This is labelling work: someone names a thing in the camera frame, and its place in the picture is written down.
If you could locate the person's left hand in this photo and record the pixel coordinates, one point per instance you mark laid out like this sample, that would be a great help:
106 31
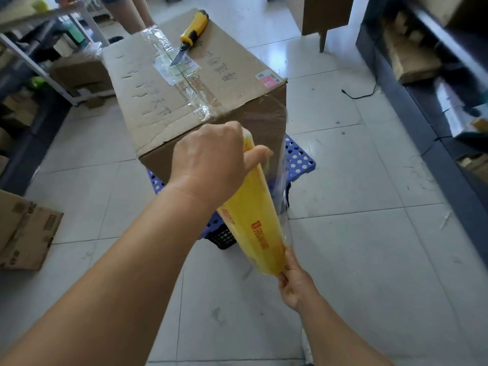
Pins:
206 160

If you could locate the blue perforated plastic pallet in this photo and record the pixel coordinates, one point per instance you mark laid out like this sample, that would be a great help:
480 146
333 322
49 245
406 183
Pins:
299 160

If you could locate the person's right forearm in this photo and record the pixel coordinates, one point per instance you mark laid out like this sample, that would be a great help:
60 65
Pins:
335 339

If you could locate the yellow black utility knife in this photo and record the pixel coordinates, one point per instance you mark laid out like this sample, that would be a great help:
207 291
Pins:
195 28

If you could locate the person's right hand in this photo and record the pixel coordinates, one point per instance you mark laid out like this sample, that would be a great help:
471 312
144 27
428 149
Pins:
297 289

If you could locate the white metal rack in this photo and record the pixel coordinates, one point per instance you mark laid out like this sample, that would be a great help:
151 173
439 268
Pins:
94 31

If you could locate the large brown cardboard box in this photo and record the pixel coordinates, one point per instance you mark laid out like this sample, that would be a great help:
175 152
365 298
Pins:
160 106

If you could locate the yellow stretch film roll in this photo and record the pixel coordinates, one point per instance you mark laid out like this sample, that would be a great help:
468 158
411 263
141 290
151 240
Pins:
251 224

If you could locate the person's left forearm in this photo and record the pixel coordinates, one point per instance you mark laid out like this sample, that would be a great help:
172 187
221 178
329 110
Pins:
114 285

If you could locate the white flat carton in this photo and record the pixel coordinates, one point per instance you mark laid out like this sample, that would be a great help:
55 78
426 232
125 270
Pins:
455 114

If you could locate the black plastic crate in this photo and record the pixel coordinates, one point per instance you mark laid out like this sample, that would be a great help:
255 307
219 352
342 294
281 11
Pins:
223 238

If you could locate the film covered cardboard box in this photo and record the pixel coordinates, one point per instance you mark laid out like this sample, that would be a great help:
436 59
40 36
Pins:
80 74

